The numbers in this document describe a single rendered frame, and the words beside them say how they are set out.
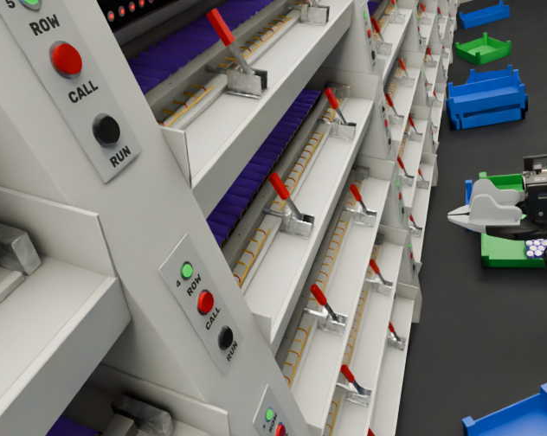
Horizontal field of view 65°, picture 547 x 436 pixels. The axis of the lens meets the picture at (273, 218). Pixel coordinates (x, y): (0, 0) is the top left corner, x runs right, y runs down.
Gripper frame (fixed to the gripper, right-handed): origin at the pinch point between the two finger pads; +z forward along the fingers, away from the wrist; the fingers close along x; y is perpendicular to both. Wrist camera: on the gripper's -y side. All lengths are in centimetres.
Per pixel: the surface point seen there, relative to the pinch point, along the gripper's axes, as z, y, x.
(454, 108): 12, -48, -147
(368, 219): 17.7, -8.6, -13.3
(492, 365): 0, -60, -19
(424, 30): 19, -10, -143
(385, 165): 16.5, -6.7, -30.0
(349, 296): 17.8, -10.2, 5.6
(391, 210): 17.8, -19.1, -30.3
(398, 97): 20, -9, -75
